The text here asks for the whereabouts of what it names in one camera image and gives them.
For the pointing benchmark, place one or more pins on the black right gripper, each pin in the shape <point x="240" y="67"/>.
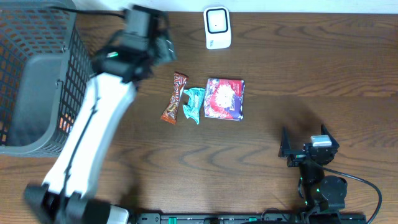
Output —
<point x="300" y="156"/>

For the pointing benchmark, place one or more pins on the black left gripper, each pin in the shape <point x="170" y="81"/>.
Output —
<point x="162" y="50"/>

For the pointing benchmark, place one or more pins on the orange Top chocolate bar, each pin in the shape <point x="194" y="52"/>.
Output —
<point x="170" y="113"/>

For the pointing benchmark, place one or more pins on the teal snack wrapper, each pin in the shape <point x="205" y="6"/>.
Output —
<point x="192" y="108"/>

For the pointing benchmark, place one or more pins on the pink purple liner pack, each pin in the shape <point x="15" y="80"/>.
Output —
<point x="224" y="99"/>

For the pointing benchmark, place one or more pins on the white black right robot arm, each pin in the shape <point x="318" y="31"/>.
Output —
<point x="323" y="194"/>

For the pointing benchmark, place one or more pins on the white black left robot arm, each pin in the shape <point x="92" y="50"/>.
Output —
<point x="67" y="194"/>

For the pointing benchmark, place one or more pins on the white barcode scanner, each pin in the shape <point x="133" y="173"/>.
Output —
<point x="217" y="28"/>

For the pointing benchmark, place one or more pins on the grey plastic basket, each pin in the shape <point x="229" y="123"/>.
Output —
<point x="44" y="71"/>

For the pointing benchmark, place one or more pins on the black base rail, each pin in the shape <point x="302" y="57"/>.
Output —
<point x="272" y="217"/>

